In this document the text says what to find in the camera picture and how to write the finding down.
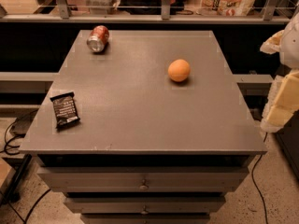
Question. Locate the round metal drawer knob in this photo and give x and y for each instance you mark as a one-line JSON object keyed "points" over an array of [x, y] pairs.
{"points": [[144, 185]]}

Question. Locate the black rxbar chocolate wrapper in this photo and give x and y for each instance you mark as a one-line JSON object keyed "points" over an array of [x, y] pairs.
{"points": [[64, 109]]}

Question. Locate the lower metal drawer knob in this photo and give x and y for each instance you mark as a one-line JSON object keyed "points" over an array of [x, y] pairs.
{"points": [[144, 210]]}

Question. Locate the red soda can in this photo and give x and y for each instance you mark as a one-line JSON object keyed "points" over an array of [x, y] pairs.
{"points": [[98, 38]]}

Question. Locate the black bag behind glass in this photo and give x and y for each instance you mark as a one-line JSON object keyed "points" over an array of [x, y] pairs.
{"points": [[149, 7]]}

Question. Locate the metal glass railing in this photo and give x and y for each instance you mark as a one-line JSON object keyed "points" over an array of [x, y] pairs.
{"points": [[263, 11]]}

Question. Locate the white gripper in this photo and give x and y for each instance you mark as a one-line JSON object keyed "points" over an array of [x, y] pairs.
{"points": [[291, 48]]}

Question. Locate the grey drawer cabinet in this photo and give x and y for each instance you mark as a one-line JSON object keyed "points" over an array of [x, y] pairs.
{"points": [[192, 141]]}

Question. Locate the orange fruit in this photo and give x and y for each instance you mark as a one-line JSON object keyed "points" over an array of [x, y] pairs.
{"points": [[179, 70]]}

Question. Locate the dark power adapter box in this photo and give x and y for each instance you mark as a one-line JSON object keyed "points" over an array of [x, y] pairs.
{"points": [[21, 124]]}

